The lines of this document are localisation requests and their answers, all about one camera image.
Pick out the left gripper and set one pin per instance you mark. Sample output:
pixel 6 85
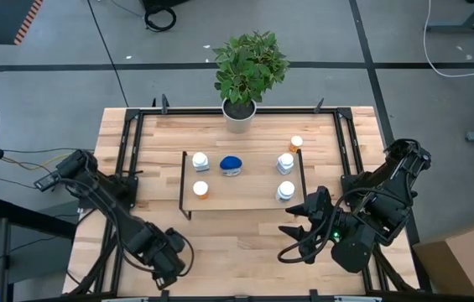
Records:
pixel 163 251

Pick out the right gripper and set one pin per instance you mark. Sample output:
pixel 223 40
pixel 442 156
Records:
pixel 320 218

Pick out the white aspirin bottle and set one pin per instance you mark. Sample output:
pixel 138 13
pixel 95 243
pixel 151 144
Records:
pixel 285 191

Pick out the orange pill bottle white cap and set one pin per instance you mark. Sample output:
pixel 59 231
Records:
pixel 295 143
pixel 200 189

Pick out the clear antacid jar blue lid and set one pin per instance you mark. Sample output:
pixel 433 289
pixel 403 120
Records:
pixel 231 164

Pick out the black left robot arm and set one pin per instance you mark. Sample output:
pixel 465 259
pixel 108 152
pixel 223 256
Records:
pixel 110 209

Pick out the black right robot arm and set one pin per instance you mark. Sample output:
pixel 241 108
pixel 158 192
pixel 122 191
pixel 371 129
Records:
pixel 387 201

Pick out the wooden shelf black metal legs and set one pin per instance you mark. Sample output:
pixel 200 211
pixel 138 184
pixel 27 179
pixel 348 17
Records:
pixel 245 189

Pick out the black side desk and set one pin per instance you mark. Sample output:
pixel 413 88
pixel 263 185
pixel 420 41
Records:
pixel 31 218

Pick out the black power adapter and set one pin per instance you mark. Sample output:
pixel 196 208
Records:
pixel 45 181

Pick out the green plant in white pot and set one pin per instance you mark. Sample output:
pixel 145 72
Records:
pixel 247 67

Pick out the brown cardboard box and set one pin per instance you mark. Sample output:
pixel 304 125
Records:
pixel 467 260

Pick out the grey metal desk leg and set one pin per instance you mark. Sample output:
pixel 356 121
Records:
pixel 463 26

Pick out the black mat orange striped edge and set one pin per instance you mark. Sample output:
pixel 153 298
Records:
pixel 1 21

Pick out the black frame clamp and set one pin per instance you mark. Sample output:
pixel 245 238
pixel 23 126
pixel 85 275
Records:
pixel 164 104
pixel 319 105

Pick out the black metal table frame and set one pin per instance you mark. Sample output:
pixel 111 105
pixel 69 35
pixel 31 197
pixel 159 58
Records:
pixel 203 111

